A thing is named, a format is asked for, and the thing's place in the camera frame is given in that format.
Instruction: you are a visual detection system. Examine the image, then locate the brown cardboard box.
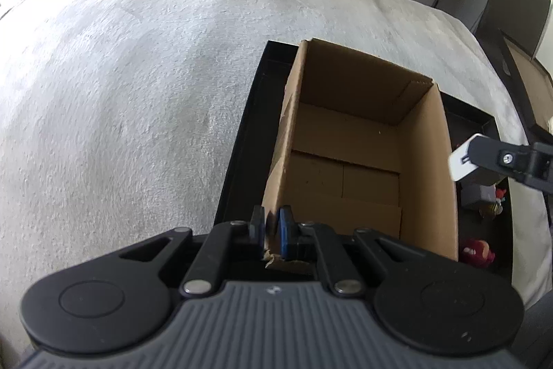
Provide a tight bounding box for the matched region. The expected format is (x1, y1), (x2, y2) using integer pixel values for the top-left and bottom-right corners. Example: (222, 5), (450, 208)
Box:
(262, 39), (458, 258)

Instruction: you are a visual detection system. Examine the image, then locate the white charger plug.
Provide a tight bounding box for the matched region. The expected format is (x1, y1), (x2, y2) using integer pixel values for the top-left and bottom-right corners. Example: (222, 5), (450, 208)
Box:
(448, 133), (483, 183)

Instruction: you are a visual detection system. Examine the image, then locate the grey purple cube toy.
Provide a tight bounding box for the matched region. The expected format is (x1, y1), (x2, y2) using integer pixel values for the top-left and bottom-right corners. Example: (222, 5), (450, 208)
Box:
(460, 184), (497, 209)

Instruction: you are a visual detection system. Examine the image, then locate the pink red toy figure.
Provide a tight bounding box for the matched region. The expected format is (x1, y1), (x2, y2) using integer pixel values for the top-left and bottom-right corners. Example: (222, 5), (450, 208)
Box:
(459, 239), (495, 269)

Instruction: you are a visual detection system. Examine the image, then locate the small red white figurine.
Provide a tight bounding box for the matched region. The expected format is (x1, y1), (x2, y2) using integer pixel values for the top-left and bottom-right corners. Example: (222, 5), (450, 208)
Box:
(488, 188), (507, 217)

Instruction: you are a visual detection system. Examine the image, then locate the white plush blanket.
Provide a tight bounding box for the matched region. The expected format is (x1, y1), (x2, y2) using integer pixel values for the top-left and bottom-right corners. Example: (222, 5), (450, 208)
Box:
(1, 0), (527, 368)

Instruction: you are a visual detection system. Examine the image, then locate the black framed cork tray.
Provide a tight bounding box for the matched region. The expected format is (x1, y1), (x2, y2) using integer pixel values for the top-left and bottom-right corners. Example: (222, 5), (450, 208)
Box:
(498, 31), (552, 144)

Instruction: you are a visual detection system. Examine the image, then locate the dark upholstered board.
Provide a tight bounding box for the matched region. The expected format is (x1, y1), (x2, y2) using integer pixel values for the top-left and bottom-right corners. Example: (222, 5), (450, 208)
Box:
(476, 0), (551, 56)

